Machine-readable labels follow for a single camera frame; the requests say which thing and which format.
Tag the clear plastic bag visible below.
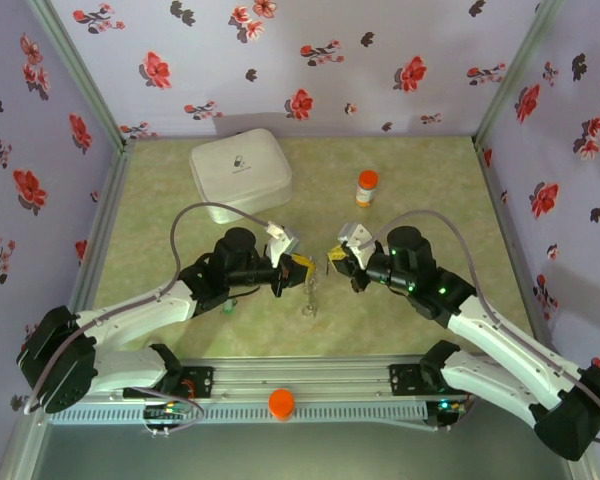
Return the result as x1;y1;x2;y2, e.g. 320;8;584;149
299;252;331;320

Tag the orange-capped pill bottle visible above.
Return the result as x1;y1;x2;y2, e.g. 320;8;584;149
354;169;380;209

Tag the white medicine case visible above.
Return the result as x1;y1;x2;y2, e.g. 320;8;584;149
188;128;295;225

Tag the orange round button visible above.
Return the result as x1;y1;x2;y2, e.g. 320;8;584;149
268;388;296;422

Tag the small green circuit board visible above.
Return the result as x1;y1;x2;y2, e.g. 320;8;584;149
427;397;469;432
143;402;194;436

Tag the grey metal panel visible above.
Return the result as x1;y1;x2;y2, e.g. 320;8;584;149
29;424;581;480

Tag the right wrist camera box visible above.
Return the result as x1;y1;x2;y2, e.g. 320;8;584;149
337;221;375;269

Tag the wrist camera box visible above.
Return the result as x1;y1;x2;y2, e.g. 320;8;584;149
337;221;375;269
263;223;301;269

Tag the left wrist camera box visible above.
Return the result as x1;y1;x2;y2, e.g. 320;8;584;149
263;223;301;269

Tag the left arm grey cable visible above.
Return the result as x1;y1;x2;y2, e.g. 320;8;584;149
24;202;281;436

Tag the aluminium front rail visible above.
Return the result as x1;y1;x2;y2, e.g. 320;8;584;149
29;355;576;401

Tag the aluminium side rail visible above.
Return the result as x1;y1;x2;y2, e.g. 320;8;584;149
62;142;136;359
472;139;556;359

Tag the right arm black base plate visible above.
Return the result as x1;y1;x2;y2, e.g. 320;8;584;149
388;363;480;396

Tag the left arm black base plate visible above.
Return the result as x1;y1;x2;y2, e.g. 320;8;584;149
123;366;215;400

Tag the grey slotted cable duct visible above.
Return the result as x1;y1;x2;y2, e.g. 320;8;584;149
47;402;429;426

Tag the aluminium corner post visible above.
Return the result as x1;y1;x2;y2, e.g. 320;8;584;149
473;0;567;146
23;0;137;151

